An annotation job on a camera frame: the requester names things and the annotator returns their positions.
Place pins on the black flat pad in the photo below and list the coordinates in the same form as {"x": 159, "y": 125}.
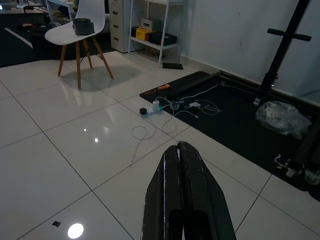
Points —
{"x": 172, "y": 66}

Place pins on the black carpet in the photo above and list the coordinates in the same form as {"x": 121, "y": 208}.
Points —
{"x": 15, "y": 50}

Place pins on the white desk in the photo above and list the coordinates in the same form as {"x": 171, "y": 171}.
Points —
{"x": 60, "y": 3}

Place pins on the yellow box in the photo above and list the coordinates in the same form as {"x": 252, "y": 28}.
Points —
{"x": 145, "y": 33}

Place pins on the white drawer cabinet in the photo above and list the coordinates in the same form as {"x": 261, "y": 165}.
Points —
{"x": 120, "y": 25}

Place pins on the white power strip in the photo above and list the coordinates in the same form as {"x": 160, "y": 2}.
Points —
{"x": 152, "y": 111}

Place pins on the crumpled clear plastic bag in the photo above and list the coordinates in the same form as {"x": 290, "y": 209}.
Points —
{"x": 282, "y": 117}

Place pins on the white charger adapter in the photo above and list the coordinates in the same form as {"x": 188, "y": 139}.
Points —
{"x": 194, "y": 104}

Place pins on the white metal shelf rack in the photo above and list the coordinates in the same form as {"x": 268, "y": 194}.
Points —
{"x": 143, "y": 42}

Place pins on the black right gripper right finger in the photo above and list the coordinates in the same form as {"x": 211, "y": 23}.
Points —
{"x": 207, "y": 200}

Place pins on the small black scrap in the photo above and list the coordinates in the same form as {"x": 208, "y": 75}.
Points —
{"x": 56, "y": 224}

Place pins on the black metal gantry stand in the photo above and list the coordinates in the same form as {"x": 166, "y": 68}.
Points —
{"x": 283, "y": 42}

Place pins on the white chair wooden legs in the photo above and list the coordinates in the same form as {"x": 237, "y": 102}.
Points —
{"x": 85, "y": 12}

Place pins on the orange hand tool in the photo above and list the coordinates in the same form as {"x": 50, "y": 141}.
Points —
{"x": 163, "y": 87}

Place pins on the white box black label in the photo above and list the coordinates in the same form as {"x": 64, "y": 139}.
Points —
{"x": 150, "y": 23}

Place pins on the black case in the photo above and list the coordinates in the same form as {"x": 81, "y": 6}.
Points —
{"x": 162, "y": 38}

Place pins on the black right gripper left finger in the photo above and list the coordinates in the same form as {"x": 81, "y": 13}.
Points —
{"x": 160, "y": 200}

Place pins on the dark grey round device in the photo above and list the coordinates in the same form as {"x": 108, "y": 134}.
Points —
{"x": 82, "y": 26}

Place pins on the black gym floor mat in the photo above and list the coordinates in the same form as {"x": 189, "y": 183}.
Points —
{"x": 237, "y": 130}

